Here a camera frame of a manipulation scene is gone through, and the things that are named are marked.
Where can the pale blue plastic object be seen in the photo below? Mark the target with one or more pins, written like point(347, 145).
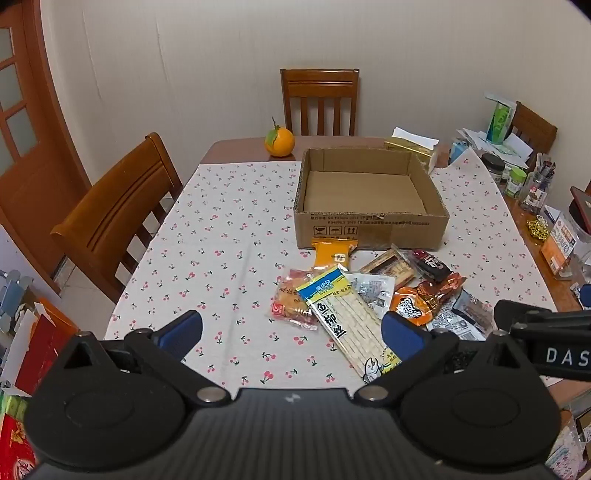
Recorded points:
point(13, 300)

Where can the pile of white papers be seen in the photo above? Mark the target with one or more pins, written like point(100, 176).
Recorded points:
point(512, 150)

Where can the gold ornament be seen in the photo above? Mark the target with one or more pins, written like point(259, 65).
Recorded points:
point(538, 229)

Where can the small blue plastic object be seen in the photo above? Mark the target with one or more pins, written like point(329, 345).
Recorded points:
point(459, 152)

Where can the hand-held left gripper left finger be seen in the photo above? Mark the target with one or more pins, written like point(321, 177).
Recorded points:
point(181, 329)

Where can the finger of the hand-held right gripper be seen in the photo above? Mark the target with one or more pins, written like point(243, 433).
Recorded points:
point(512, 313)
point(586, 296)

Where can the clear dark meat packet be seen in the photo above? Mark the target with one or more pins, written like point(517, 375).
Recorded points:
point(466, 314)

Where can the red paper bag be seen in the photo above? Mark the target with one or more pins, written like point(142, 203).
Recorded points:
point(46, 337)

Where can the green white carton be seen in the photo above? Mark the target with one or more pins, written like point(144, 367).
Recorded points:
point(499, 121)

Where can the glass jar with pens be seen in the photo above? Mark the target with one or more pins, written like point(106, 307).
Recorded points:
point(538, 187)

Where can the black lid jar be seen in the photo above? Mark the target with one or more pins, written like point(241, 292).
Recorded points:
point(493, 167)

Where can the red gold printed bag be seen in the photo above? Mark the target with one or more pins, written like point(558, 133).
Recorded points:
point(14, 443)

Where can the orange label clear box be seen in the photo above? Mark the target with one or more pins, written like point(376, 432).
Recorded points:
point(561, 244)

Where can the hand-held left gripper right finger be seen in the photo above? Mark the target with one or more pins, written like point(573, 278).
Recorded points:
point(400, 334)

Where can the cardboard box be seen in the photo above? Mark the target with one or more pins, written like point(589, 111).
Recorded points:
point(369, 226)

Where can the wooden chair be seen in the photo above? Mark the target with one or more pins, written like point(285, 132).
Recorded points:
point(318, 101)
point(535, 127)
point(582, 207)
point(115, 203)

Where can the black red snack packet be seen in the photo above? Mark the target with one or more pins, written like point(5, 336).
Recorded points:
point(429, 265)

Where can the cherry print tablecloth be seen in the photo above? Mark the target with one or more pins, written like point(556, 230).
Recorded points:
point(221, 240)

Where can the clear cake packet red edge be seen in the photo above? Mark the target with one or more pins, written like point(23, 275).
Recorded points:
point(292, 300)

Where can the gold tissue box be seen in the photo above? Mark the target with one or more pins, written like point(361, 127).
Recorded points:
point(411, 145)

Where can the orange foil snack packet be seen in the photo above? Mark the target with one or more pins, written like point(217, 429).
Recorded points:
point(420, 300)

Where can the orange fruit with leaf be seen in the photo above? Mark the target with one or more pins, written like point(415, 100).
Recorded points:
point(280, 141)

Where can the green lid bottle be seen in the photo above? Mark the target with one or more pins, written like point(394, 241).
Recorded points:
point(515, 182)

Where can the long fish strip packet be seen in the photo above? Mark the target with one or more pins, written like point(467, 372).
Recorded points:
point(341, 318)

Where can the clear brown biscuit packet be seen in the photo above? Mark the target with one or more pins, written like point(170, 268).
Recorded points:
point(388, 267)

